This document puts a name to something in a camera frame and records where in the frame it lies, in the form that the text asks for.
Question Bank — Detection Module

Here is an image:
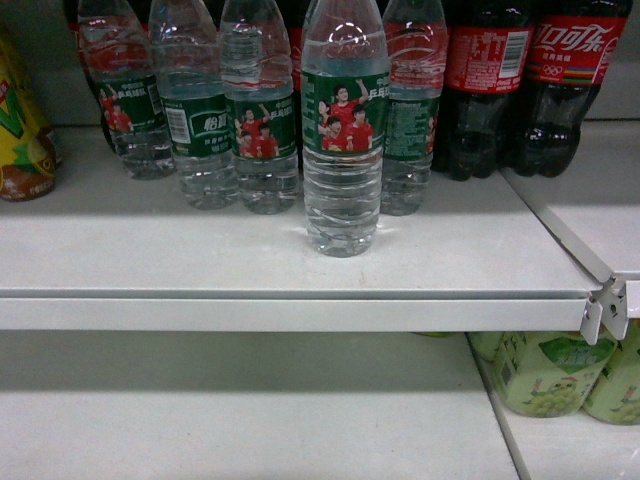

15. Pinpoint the clear water bottle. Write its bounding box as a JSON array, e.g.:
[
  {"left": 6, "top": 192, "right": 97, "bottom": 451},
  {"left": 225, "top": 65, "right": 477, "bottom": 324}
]
[{"left": 301, "top": 1, "right": 390, "bottom": 258}]

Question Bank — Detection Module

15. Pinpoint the white upper metal shelf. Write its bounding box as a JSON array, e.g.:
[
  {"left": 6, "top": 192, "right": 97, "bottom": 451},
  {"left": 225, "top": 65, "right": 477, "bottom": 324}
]
[{"left": 1, "top": 128, "right": 598, "bottom": 332}]

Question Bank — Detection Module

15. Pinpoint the white metal shelf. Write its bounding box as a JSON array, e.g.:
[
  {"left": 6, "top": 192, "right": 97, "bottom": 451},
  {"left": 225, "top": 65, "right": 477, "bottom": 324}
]
[
  {"left": 1, "top": 128, "right": 598, "bottom": 332},
  {"left": 1, "top": 391, "right": 517, "bottom": 479}
]

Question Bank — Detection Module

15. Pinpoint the right water bottle behind front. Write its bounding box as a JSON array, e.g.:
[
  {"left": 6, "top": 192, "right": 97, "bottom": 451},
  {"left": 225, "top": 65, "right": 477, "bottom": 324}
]
[{"left": 381, "top": 1, "right": 449, "bottom": 216}]

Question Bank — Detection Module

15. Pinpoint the white neighbouring shelf right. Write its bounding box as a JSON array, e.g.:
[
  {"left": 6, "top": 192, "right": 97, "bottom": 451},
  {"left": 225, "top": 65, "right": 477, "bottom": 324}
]
[{"left": 502, "top": 120, "right": 639, "bottom": 341}]

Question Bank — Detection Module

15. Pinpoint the far left water bottle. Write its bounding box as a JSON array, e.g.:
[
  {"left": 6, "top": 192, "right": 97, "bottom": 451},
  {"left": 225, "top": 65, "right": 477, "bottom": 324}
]
[{"left": 78, "top": 1, "right": 175, "bottom": 180}]

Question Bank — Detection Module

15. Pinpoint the white lower metal shelf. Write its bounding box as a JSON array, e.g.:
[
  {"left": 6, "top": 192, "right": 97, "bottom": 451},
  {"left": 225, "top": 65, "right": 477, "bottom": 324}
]
[{"left": 1, "top": 391, "right": 517, "bottom": 479}]

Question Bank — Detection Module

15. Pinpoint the left green grape drink bottle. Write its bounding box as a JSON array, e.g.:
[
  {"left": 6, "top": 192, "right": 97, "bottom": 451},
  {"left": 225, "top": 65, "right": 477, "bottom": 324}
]
[{"left": 468, "top": 331, "right": 617, "bottom": 418}]

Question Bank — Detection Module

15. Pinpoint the green grape drink bottle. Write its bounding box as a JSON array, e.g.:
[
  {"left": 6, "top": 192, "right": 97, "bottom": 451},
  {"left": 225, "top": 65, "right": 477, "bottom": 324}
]
[
  {"left": 582, "top": 319, "right": 639, "bottom": 426},
  {"left": 468, "top": 331, "right": 617, "bottom": 418}
]

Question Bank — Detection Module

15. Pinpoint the left cola bottle red label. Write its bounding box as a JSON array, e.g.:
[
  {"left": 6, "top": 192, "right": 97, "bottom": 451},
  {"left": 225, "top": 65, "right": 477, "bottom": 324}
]
[{"left": 432, "top": 1, "right": 534, "bottom": 181}]

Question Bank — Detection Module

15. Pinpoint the cola bottle red label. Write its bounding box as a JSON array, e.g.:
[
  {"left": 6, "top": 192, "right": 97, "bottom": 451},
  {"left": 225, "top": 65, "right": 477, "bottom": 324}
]
[
  {"left": 508, "top": 0, "right": 633, "bottom": 178},
  {"left": 432, "top": 1, "right": 534, "bottom": 181}
]

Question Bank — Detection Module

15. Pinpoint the yellow iced tea bottle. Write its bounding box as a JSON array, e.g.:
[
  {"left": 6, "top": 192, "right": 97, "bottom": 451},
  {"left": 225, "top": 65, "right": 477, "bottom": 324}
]
[{"left": 1, "top": 29, "right": 59, "bottom": 202}]

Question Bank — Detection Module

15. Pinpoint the right cola bottle red label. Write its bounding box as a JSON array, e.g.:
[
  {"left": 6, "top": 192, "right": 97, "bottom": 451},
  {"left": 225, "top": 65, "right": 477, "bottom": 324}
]
[{"left": 508, "top": 0, "right": 633, "bottom": 178}]

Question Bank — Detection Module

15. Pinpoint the right green grape drink bottle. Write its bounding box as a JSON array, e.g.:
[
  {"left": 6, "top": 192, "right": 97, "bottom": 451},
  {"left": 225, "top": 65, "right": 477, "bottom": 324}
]
[{"left": 582, "top": 319, "right": 639, "bottom": 426}]

